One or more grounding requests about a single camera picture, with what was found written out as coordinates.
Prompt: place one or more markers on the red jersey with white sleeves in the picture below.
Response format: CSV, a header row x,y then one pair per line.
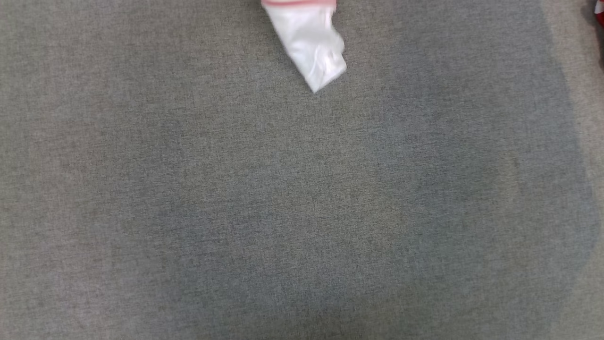
x,y
314,47

